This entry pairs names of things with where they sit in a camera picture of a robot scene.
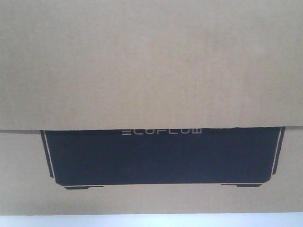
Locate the brown cardboard box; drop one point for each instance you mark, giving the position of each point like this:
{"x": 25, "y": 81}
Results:
{"x": 113, "y": 64}

